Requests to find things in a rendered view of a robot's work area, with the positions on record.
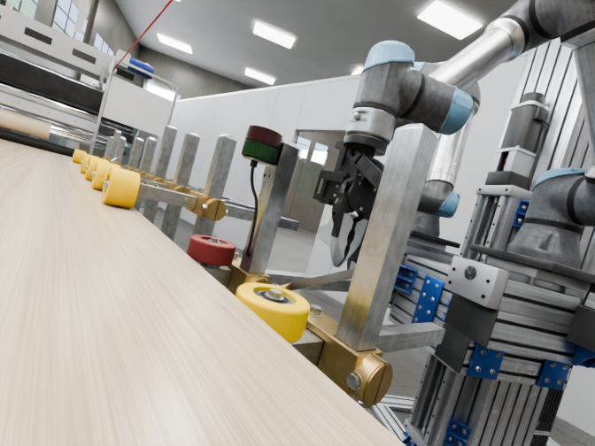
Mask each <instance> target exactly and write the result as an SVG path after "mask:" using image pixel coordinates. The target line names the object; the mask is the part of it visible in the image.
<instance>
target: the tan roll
mask: <svg viewBox="0 0 595 446"><path fill-rule="evenodd" d="M51 125H52V124H51V123H48V122H45V121H41V120H39V119H34V118H30V117H28V116H25V115H22V114H18V113H16V112H13V111H7V110H5V109H2V108H0V127H5V128H8V129H11V130H15V131H18V132H21V133H24V134H28V135H33V136H37V137H40V138H43V139H47V140H48V139H49V136H50V135H55V136H58V137H61V138H65V139H67V140H71V141H74V142H79V143H83V144H86V145H89V146H91V143H92V142H91V141H87V140H84V139H81V138H78V137H75V136H71V135H67V134H63V133H60V132H57V131H54V130H51Z"/></svg>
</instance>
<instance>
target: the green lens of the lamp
mask: <svg viewBox="0 0 595 446"><path fill-rule="evenodd" d="M243 154H247V155H251V156H254V157H258V158H263V159H265V160H268V161H270V162H272V163H274V165H275V164H276V160H277V158H278V154H279V150H277V149H275V148H272V147H270V146H267V145H265V144H263V143H259V142H253V141H244V143H243V148H242V152H241V155H243Z"/></svg>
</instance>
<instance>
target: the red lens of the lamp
mask: <svg viewBox="0 0 595 446"><path fill-rule="evenodd" d="M282 138H283V137H282V135H280V134H278V133H276V132H275V131H273V130H270V129H268V128H264V127H259V126H248V129H247V133H246V136H245V141H246V139H252V140H256V141H260V142H265V143H267V144H270V145H272V146H275V147H276V148H277V149H278V150H280V148H281V144H282Z"/></svg>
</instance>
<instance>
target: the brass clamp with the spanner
mask: <svg viewBox="0 0 595 446"><path fill-rule="evenodd" d="M240 263H241V258H239V259H238V260H234V259H233V262H232V264H231V265H228V268H230V269H231V270H232V273H231V275H230V279H229V283H228V285H227V286H224V287H225V288H226V289H227V290H228V291H230V292H231V293H232V294H233V295H234V296H236V291H237V289H238V287H239V286H241V285H242V284H244V283H249V282H257V283H265V284H269V285H272V283H271V282H270V281H269V278H270V276H268V275H267V274H258V273H247V272H246V271H245V270H244V269H242V268H241V267H240Z"/></svg>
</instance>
